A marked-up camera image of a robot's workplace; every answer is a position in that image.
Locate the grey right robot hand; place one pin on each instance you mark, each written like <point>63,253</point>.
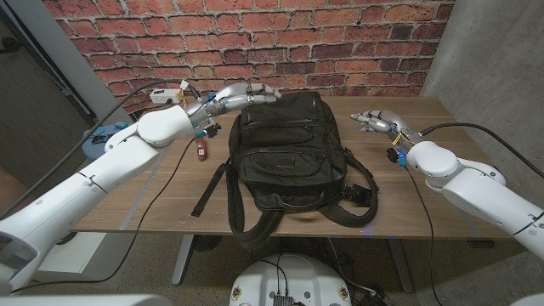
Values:
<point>389,123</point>

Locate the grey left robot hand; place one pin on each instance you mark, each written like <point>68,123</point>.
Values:
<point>229,102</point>

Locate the black backpack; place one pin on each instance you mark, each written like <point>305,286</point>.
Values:
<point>289,149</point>

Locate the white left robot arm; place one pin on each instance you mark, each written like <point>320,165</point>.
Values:
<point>85,183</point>

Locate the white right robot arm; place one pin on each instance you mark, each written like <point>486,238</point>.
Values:
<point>480,191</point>

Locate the small red bottle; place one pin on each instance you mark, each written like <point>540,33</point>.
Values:
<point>201,149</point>

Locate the white power strip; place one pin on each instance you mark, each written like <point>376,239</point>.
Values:
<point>163,96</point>

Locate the small teal block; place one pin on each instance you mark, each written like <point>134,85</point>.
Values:
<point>122,125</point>

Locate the black smartphone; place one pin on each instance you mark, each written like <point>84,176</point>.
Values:
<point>102,138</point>

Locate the blue round stool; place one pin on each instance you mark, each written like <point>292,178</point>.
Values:
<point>95,146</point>

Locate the black round fan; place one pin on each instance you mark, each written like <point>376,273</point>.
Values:
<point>207,243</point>

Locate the grey table leg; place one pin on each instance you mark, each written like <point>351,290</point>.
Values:
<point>400,268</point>
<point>182,263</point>

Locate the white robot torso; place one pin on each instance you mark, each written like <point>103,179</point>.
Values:
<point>289,280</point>

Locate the person's bare leg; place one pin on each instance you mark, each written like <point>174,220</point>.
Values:
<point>10,191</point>

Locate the printed brick wall backdrop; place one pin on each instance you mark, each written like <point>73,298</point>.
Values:
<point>255,42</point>

